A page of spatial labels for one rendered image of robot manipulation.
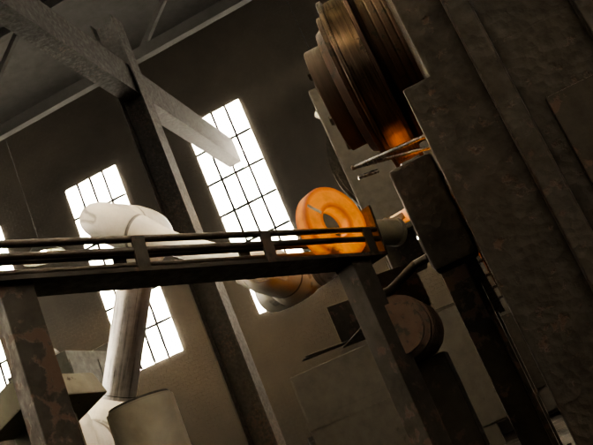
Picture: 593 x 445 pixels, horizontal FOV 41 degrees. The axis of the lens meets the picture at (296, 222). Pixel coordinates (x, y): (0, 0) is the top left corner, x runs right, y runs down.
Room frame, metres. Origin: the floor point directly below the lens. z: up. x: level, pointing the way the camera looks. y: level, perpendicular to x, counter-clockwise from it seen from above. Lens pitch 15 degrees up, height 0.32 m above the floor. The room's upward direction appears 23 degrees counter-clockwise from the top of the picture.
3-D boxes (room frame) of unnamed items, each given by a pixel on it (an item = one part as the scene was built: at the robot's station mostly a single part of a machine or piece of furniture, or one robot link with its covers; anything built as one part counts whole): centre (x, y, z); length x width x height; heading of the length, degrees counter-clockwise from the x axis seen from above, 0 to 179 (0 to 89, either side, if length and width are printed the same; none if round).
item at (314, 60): (1.93, -0.22, 1.11); 0.28 x 0.06 x 0.28; 169
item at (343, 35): (1.91, -0.31, 1.11); 0.47 x 0.06 x 0.47; 169
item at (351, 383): (4.74, -0.19, 0.39); 1.03 x 0.83 x 0.79; 83
